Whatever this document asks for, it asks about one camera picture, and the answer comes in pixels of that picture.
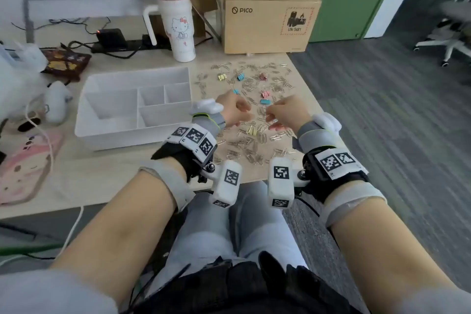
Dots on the white compartment organizer tray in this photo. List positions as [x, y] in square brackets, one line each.
[110, 104]

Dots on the white hand tracker puck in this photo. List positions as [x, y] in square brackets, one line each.
[327, 122]
[206, 107]

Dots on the pile of silver paper clips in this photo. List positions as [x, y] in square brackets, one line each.
[254, 150]

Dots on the green cabinet with white side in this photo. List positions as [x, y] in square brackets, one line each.
[349, 1]

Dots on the cardboard box with round logo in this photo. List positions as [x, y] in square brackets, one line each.
[265, 30]

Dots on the black power strip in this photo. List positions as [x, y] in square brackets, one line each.
[136, 44]

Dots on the grey shirt sleeve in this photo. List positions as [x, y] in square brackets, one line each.
[441, 306]
[48, 291]

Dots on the white cat-print tumbler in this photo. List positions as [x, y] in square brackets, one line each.
[180, 30]

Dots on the pink phone case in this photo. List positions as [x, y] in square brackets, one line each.
[25, 170]

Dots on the grey knit wristband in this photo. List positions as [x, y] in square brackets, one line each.
[217, 122]
[316, 139]

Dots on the black waist harness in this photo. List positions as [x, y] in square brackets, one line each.
[239, 288]

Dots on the person's legs in jeans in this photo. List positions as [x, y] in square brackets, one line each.
[257, 229]

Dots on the person's left forearm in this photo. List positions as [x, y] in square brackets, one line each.
[117, 229]

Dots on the dark patterned snack bag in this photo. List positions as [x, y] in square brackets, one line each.
[66, 61]

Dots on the person's right hand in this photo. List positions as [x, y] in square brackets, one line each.
[292, 113]

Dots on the white office chair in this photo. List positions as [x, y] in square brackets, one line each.
[449, 36]

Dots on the person's right forearm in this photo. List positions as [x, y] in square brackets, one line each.
[386, 251]

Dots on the person's left hand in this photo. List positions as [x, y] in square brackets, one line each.
[235, 107]

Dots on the grey metal bar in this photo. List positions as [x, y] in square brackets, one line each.
[208, 25]

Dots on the colourful binder clips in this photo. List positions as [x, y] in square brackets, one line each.
[264, 101]

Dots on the white rounded figurine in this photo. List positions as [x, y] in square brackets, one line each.
[59, 100]

